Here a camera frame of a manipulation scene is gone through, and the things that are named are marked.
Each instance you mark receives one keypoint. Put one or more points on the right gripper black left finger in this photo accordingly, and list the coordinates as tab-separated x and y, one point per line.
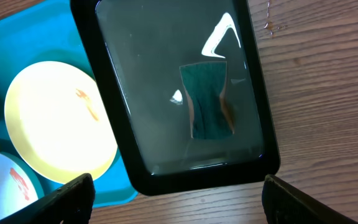
72	203

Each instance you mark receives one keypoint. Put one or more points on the light blue plate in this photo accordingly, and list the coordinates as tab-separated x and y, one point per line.
19	186

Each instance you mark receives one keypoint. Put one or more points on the black water-filled tray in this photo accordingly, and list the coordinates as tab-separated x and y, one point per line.
136	48

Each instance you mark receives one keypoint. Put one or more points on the teal plastic serving tray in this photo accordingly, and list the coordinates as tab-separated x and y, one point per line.
44	32

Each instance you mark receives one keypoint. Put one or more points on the yellow plate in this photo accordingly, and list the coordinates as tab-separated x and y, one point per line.
57	122

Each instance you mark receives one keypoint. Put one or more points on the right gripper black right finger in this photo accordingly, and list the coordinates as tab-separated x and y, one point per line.
285	204

